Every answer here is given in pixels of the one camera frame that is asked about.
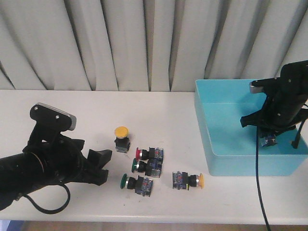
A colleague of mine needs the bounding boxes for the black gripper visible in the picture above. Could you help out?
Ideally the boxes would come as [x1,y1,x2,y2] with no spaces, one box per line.
[240,81,308,134]
[23,134,113,186]

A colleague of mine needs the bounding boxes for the red push button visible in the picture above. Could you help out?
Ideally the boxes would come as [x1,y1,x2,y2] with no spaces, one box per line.
[135,147,164,162]
[259,131,277,147]

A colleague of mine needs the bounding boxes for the yellow push button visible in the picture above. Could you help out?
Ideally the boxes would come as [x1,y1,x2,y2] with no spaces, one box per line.
[115,126,130,153]
[172,171,205,190]

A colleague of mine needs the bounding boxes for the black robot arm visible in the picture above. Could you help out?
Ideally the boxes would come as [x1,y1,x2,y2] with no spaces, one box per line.
[0,135,112,214]
[240,61,308,133]

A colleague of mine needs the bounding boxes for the light blue plastic box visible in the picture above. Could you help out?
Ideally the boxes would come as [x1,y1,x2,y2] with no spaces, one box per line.
[194,79,308,176]

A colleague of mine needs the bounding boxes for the lower green push button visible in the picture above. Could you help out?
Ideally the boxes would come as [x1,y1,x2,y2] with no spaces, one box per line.
[120,174,154,197]

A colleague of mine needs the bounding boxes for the green push button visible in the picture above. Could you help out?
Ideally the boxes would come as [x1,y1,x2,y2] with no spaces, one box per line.
[131,158,162,178]
[120,174,154,197]

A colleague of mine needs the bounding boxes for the upper green push button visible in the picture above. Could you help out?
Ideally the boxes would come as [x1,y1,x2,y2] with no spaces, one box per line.
[131,158,162,178]

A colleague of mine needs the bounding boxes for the lying red push button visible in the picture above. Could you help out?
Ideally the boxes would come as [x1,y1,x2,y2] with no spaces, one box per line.
[135,147,164,162]

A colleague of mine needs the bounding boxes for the lying yellow push button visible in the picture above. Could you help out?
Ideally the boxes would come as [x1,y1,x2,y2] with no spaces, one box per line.
[172,171,205,190]

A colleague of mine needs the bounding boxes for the grey pleated curtain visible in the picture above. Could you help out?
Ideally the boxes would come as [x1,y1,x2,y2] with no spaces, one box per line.
[0,0,308,92]

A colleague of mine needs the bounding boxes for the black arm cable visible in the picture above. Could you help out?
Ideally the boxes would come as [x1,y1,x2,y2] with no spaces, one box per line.
[255,103,308,231]
[16,184,72,215]

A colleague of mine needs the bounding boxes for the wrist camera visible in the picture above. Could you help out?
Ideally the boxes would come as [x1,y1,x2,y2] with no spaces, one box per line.
[29,103,77,132]
[250,78,279,93]

